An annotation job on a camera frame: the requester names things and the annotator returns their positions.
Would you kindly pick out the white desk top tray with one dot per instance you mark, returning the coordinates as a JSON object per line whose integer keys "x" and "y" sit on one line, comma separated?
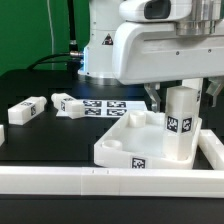
{"x": 136, "y": 141}

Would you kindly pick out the white left obstacle bar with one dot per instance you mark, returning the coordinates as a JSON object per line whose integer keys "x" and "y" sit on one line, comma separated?
{"x": 2, "y": 136}

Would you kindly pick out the AprilTag marker sheet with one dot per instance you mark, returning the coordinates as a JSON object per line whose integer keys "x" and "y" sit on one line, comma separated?
{"x": 111, "y": 108}

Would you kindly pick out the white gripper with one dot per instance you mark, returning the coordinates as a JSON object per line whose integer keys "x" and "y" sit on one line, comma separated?
{"x": 153, "y": 52}

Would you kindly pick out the white front obstacle bar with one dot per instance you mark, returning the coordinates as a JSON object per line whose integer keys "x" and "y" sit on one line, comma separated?
{"x": 27, "y": 180}

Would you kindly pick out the white obstacle bar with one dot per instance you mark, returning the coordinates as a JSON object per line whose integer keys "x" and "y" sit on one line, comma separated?
{"x": 27, "y": 180}
{"x": 2, "y": 136}
{"x": 212, "y": 148}

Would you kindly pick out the white right obstacle bar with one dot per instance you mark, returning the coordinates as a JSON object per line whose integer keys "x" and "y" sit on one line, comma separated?
{"x": 212, "y": 148}

